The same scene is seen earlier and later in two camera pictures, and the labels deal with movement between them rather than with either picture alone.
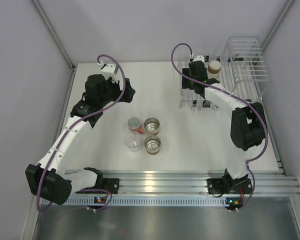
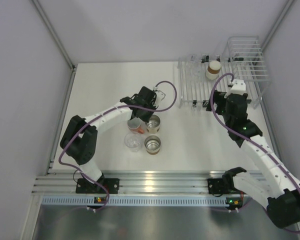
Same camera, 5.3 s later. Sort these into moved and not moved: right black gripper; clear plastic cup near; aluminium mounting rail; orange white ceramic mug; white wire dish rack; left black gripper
Moved: right black gripper; left black gripper
Not moved: white wire dish rack; orange white ceramic mug; clear plastic cup near; aluminium mounting rail
